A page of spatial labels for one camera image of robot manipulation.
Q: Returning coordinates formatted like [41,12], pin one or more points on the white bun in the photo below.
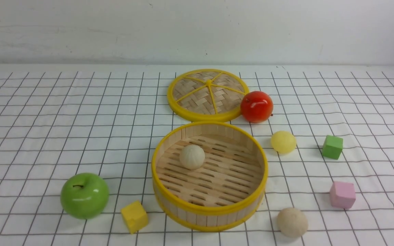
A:
[292,222]
[192,157]

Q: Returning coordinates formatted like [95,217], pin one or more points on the yellow bun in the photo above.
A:
[283,142]

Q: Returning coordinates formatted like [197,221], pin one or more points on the woven bamboo steamer lid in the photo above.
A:
[207,95]

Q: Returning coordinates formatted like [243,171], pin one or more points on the bamboo steamer tray yellow rim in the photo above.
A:
[225,191]

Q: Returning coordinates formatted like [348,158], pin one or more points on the red tomato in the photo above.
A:
[256,107]

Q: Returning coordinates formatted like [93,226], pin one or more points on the yellow cube block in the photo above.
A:
[134,216]

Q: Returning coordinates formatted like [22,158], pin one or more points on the green apple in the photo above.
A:
[84,195]

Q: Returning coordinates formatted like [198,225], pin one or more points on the green cube block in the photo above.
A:
[332,147]

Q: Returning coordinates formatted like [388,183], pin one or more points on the white grid-pattern tablecloth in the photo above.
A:
[59,121]

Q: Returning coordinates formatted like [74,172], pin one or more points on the pink cube block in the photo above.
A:
[342,194]

